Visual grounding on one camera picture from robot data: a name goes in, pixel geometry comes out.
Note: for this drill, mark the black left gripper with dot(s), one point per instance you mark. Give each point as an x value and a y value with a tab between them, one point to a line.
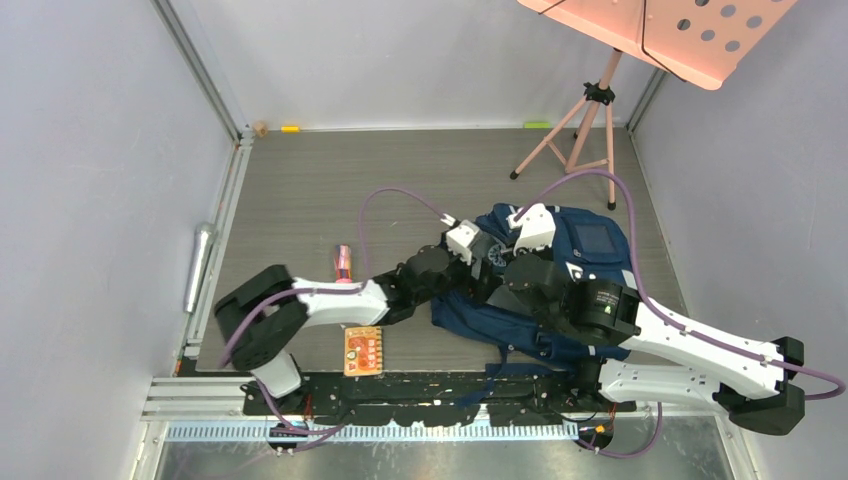
476	288

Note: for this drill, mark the navy blue backpack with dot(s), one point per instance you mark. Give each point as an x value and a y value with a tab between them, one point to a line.
591	243

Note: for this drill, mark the pink highlighter marker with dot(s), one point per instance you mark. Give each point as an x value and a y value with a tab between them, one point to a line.
343	264

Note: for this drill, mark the blue white round jar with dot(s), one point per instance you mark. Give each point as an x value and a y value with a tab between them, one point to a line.
499	255

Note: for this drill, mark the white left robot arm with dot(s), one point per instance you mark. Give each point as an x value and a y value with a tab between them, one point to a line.
259	318

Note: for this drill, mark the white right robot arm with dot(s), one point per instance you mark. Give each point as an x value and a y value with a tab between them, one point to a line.
706	367

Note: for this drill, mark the orange spiral notepad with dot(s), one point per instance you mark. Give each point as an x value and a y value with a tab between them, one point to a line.
363	351

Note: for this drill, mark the small wooden block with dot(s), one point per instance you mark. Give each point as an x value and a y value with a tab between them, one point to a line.
260	128

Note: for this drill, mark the silver metal cylinder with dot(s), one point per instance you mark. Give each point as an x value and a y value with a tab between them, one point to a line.
204	239

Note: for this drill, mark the pink music stand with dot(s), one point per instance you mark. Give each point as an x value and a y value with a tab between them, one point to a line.
698	42

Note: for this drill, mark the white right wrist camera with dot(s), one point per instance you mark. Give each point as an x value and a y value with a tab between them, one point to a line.
536	229

